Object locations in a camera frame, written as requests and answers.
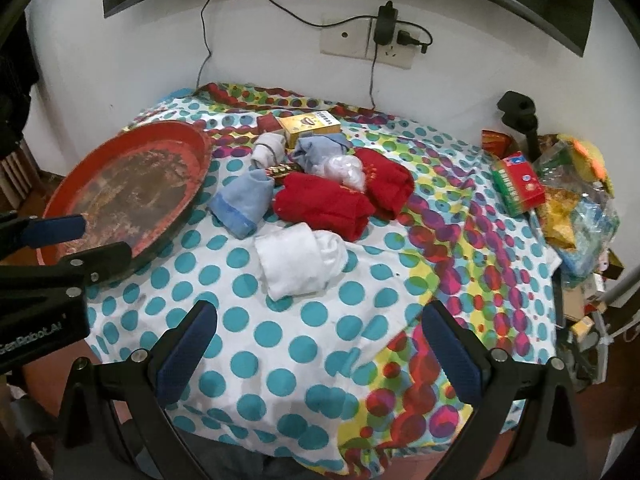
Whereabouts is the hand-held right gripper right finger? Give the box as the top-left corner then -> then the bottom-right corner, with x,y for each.
421,300 -> 590,480

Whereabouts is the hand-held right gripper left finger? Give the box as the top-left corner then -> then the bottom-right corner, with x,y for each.
52,300 -> 218,480

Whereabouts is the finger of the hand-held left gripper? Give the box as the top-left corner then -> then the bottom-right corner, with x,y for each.
0,212 -> 87,261
0,241 -> 135,295

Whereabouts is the red round tray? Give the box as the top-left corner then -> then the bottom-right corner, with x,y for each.
37,121 -> 213,267

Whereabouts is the light blue sock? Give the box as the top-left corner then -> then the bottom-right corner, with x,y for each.
207,169 -> 275,240

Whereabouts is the large white sock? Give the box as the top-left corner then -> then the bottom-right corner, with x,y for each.
254,222 -> 349,302

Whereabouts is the red packet with white end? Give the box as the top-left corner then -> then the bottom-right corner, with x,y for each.
352,147 -> 413,221

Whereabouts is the small white sock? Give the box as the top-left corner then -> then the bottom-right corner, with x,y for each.
250,132 -> 287,171

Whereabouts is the red sock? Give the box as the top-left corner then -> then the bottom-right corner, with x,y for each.
272,172 -> 376,241

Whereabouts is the clear plastic bag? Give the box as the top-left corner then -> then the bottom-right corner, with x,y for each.
322,154 -> 365,192

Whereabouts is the grey-blue sock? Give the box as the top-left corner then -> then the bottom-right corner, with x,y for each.
291,132 -> 357,176

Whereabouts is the yellow medicine box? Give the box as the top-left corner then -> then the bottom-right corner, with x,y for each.
277,110 -> 342,150

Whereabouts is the ribbed radiator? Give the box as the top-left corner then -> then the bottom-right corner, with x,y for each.
0,140 -> 38,206

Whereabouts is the colourful polka dot cloth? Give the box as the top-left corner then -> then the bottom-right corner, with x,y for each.
82,81 -> 566,476

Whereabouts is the pile of small boxes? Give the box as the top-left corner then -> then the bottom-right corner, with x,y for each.
562,260 -> 626,356

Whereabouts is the dark hanging clothing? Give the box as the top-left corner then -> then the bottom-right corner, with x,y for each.
0,10 -> 41,161

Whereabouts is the white metal pole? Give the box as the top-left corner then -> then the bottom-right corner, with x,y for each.
597,260 -> 640,321

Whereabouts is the green and red box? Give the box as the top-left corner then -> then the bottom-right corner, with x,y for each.
490,151 -> 547,218

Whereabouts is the pile of snack packets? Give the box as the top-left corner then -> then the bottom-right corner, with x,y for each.
532,132 -> 621,281

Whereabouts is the orange-red snack packet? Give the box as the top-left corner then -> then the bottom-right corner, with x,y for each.
481,129 -> 513,158

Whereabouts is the black stand holder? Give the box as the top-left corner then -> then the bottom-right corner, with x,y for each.
496,91 -> 543,161

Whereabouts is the black plug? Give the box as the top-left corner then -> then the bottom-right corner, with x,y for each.
397,30 -> 433,55

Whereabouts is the black power adapter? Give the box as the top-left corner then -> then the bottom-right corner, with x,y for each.
376,2 -> 397,47

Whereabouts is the grey hanging cable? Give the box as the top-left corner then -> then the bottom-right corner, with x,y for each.
195,0 -> 223,93

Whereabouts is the grey adapter cable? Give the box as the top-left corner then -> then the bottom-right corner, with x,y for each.
368,45 -> 381,111

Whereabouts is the white wall socket plate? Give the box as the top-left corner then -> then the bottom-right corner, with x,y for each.
320,16 -> 417,71

